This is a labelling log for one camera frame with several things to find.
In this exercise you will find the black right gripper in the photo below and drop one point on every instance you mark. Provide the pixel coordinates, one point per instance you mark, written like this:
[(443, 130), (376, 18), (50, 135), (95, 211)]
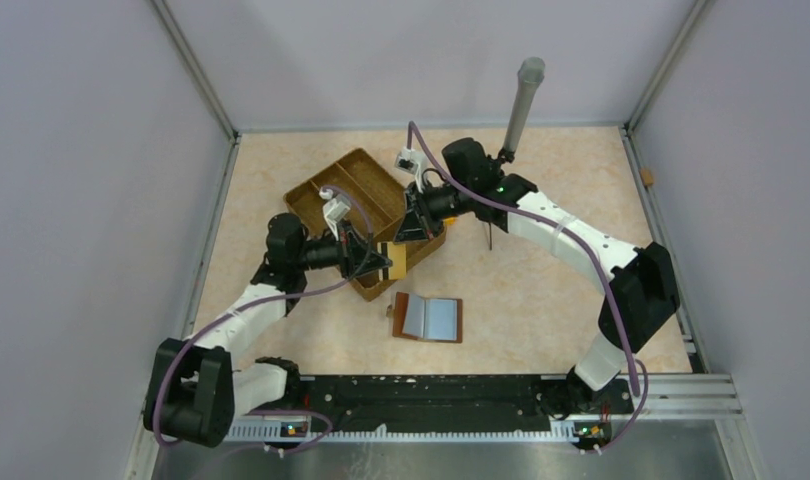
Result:
[(418, 222)]

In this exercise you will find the woven brown divided tray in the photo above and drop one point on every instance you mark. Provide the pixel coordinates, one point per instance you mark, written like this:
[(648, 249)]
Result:
[(380, 195)]

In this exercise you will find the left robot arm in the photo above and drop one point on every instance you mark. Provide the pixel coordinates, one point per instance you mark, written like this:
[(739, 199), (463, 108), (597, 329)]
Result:
[(196, 389)]

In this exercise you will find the black tripod stand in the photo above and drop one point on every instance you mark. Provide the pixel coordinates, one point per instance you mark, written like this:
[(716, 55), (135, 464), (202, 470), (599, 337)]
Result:
[(504, 156)]

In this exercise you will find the aluminium frame rail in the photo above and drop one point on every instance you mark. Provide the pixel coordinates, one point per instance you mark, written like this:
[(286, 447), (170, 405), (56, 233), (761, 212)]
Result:
[(668, 398)]

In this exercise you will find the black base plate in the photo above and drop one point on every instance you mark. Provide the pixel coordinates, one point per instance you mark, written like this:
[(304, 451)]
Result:
[(451, 403)]

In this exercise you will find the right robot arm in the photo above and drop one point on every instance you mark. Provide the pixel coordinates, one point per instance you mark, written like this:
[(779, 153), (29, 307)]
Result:
[(638, 283)]

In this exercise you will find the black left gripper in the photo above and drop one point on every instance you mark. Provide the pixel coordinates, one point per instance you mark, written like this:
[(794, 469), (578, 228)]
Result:
[(351, 249)]

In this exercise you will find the brown leather card holder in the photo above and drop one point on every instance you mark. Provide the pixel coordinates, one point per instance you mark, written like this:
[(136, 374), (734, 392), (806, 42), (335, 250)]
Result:
[(427, 319)]

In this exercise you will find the small wooden wall block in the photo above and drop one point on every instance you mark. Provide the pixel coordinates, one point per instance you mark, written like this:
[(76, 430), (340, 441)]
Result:
[(647, 177)]

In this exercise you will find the grey tube on stand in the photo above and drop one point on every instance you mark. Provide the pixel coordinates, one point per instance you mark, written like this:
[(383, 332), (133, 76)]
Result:
[(529, 78)]

